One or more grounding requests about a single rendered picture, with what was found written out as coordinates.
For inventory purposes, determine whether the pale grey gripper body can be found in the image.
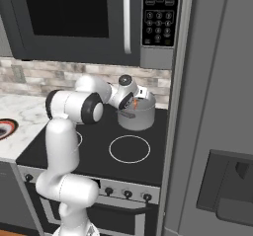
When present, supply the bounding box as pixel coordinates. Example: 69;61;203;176
131;95;148;112

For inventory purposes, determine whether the grey metal pot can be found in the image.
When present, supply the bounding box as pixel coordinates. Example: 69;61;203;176
117;91;157;132

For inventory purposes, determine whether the dark grey microwave oven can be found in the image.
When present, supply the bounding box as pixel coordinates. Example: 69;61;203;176
0;0;184;71

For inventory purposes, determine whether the black and silver stove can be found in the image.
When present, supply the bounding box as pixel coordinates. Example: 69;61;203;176
15;103;169;236

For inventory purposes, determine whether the grey fridge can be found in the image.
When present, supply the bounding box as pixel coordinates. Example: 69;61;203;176
155;0;253;236

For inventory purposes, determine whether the dark microwave door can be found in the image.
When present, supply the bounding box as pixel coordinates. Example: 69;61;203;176
0;0;143;67

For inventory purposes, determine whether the dark oven door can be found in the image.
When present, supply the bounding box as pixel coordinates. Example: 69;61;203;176
25;180;160;236

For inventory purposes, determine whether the dark grey fridge dispenser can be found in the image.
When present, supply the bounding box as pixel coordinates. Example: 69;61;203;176
196;149;253;228

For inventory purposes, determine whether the grey base cupboard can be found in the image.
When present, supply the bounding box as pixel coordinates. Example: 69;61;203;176
0;160;44;236

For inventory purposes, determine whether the silver microwave door handle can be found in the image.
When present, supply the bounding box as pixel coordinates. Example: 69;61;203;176
122;0;133;55

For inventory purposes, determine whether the silver oven door handle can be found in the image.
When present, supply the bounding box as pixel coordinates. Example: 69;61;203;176
39;195;148;215

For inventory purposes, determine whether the grey wall socket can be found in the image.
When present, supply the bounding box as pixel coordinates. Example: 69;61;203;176
11;64;28;85

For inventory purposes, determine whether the dark plate with orange ring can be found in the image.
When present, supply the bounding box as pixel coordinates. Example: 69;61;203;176
0;118;20;142

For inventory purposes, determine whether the grey wall cupboard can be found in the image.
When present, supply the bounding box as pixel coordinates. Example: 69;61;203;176
0;15;14;58

